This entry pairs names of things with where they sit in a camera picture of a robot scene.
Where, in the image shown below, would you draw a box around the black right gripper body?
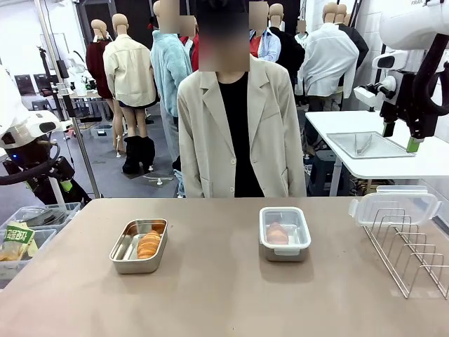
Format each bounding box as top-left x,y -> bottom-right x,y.
380,69 -> 440,124

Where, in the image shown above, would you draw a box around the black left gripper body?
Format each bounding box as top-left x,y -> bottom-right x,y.
48,157 -> 76,183

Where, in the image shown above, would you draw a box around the golden croissant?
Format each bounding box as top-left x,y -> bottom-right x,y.
136,230 -> 163,260

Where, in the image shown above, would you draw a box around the clear lid with white rim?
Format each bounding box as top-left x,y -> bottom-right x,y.
348,185 -> 444,227
259,206 -> 312,257

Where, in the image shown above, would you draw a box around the reddish brown bread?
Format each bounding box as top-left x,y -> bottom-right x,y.
266,221 -> 290,245

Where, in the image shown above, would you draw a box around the flat steel tray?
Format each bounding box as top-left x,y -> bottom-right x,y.
326,131 -> 417,160

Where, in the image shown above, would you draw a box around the slanted metal pole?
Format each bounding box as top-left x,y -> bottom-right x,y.
34,0 -> 103,199

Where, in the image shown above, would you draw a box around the steel tongs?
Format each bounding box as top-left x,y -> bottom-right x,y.
354,133 -> 374,157

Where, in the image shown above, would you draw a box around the white side table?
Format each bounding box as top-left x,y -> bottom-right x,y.
304,110 -> 449,198

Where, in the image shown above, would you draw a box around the green snack bag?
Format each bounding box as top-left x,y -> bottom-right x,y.
0,220 -> 36,263

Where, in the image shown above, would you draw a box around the clear plastic bin with snacks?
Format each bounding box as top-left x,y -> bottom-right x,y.
0,227 -> 58,290

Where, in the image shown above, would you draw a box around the mannequin in dark coat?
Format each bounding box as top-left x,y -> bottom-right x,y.
335,3 -> 370,73

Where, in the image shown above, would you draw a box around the black furry boots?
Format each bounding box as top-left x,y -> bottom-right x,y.
121,135 -> 156,176

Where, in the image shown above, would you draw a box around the dark grey stool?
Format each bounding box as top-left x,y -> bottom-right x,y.
309,150 -> 352,197

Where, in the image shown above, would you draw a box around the rectangular steel container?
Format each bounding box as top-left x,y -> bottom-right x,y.
109,218 -> 168,275
259,206 -> 312,263

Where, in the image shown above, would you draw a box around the round mannequin stand base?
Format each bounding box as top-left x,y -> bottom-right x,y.
142,173 -> 175,187

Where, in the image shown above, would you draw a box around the mannequin in white shirt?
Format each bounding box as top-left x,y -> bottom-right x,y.
300,1 -> 360,107

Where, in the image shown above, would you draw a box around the black tripod stand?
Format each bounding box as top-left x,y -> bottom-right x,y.
37,47 -> 71,117

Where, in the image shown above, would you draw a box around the mannequin in maroon sweater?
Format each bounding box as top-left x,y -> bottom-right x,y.
85,19 -> 115,102

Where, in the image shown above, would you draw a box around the mannequin in black jacket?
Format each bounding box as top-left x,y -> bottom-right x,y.
268,3 -> 307,96

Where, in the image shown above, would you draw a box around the mannequin in cream jacket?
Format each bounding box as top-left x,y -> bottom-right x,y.
102,13 -> 158,155

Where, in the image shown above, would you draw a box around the mannequin in blue shirt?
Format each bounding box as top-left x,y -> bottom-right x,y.
249,1 -> 283,63

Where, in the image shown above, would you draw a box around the person in beige jacket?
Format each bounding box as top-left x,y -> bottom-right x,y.
177,0 -> 308,199

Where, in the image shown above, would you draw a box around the mannequin in light blue fleece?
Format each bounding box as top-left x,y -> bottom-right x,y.
149,0 -> 193,163

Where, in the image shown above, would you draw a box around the mannequin in red top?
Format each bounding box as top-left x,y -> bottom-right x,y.
178,15 -> 200,74

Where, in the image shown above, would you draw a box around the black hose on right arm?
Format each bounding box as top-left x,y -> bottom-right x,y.
411,34 -> 449,117

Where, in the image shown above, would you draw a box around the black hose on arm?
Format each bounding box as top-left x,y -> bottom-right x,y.
0,142 -> 61,186
411,34 -> 449,117

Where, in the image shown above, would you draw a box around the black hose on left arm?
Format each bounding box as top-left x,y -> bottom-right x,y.
0,142 -> 61,186

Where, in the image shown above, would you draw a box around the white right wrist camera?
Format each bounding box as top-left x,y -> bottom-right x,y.
353,76 -> 398,105

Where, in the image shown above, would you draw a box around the metal wire rack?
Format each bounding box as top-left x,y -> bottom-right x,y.
361,206 -> 449,300

